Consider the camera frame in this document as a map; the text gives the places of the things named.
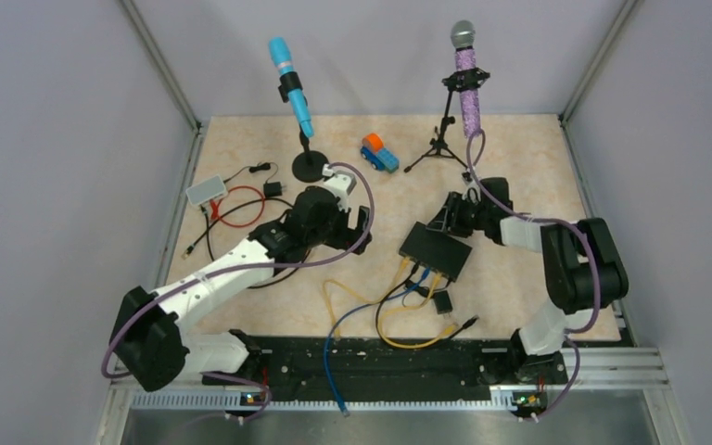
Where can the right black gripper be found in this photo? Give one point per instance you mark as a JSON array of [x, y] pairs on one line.
[[455, 203]]

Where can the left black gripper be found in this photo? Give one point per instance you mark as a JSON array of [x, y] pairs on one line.
[[349, 235]]

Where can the black network switch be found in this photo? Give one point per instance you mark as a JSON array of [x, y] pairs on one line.
[[439, 252]]

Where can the black switch power adapter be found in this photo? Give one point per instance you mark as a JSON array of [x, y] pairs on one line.
[[442, 300]]

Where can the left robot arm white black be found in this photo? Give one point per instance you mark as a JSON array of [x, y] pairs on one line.
[[151, 334]]

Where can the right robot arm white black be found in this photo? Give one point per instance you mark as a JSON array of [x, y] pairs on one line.
[[582, 268]]

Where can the colourful toy block truck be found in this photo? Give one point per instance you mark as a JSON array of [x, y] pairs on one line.
[[375, 152]]

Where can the white small hub box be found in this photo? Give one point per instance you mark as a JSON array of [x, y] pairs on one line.
[[206, 190]]

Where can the black tripod mic stand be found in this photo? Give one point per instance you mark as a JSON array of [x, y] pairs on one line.
[[438, 146]]

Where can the purple glitter microphone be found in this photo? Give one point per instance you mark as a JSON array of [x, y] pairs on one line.
[[467, 82]]

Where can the cyan microphone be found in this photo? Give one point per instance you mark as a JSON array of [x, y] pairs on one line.
[[290, 87]]

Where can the small black wall charger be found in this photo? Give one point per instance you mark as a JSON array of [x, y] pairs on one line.
[[270, 188]]

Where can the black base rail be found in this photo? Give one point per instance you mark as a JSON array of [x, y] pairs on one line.
[[360, 369]]

